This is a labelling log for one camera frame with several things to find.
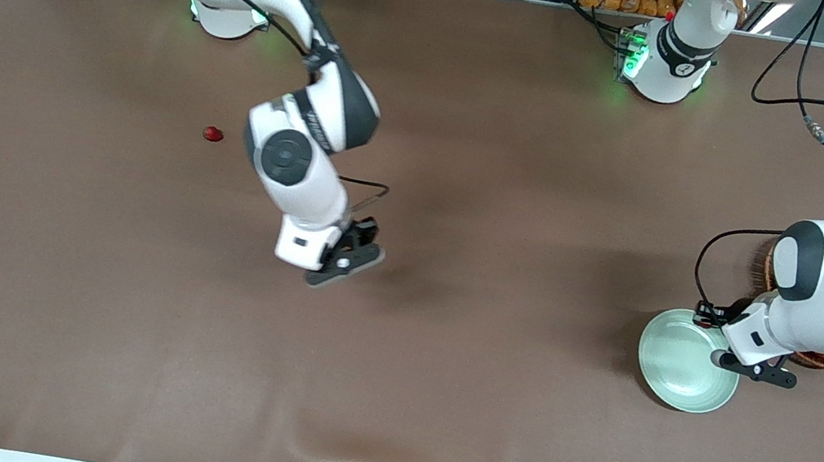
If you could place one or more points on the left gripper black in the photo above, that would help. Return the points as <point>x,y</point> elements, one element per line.
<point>732,311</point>

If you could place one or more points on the brown table cover mat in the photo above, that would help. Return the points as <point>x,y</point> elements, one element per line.
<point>436,392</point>

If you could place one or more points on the pale green round plate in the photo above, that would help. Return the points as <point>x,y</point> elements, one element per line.
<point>679,372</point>

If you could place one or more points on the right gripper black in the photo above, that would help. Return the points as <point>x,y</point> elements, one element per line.
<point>357,235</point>

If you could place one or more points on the red strawberry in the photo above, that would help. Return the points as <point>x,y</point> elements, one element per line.
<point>212,134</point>

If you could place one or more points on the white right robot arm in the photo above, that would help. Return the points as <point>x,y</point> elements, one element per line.
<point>304,181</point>

